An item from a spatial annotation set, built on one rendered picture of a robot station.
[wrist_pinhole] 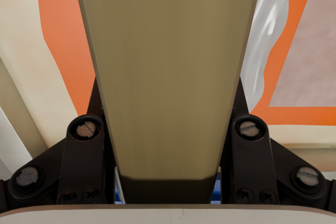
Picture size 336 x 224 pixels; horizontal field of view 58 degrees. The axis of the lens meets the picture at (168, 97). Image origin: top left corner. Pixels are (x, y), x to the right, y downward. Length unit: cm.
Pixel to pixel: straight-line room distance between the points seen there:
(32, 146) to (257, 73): 26
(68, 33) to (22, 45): 5
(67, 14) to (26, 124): 15
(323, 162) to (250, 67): 19
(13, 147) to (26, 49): 12
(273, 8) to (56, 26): 18
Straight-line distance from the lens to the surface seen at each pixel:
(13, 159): 40
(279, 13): 27
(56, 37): 29
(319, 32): 31
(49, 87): 34
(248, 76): 31
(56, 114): 37
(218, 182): 40
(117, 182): 33
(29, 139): 38
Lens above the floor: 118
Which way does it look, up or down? 43 degrees down
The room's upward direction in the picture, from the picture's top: 180 degrees clockwise
